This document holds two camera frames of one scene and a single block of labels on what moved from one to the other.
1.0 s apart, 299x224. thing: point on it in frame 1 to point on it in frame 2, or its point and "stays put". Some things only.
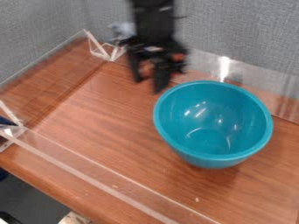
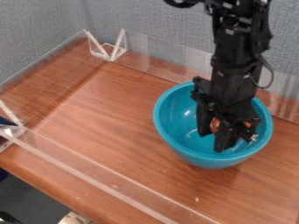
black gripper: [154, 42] to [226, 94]
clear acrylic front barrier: [94, 179] stays put
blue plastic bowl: [215, 122] stays put
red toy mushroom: [146, 66] to [214, 124]
